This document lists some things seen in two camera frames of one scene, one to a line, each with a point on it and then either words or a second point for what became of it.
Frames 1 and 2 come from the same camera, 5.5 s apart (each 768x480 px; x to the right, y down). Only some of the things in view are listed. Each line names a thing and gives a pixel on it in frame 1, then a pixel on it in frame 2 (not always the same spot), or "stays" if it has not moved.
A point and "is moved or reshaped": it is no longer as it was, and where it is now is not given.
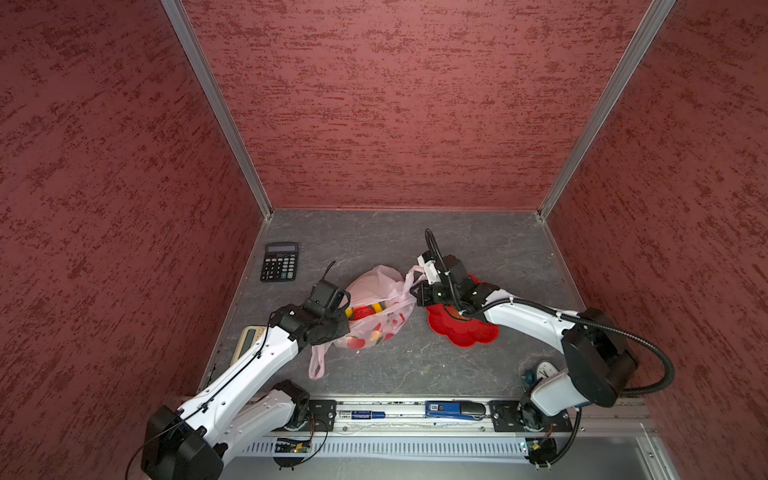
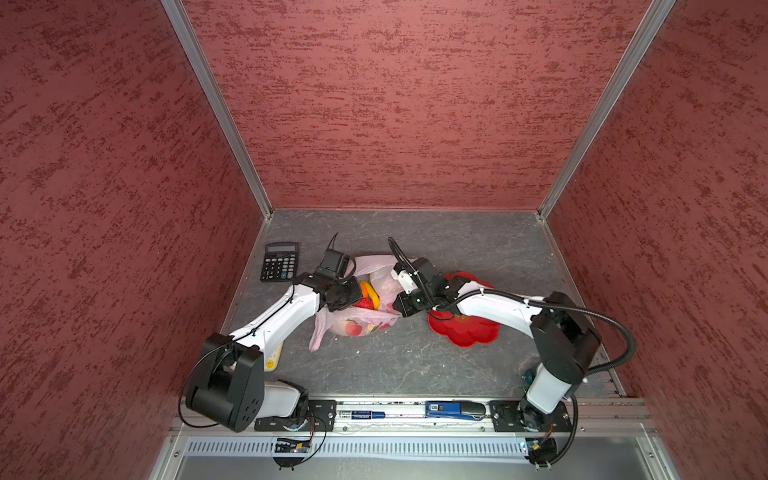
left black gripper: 342,329 -> 354,296
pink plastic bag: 381,302 is moved or reshaped
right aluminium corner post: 653,20 stays
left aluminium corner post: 181,19 stays
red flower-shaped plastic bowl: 461,332 stays
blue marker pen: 360,414 stays
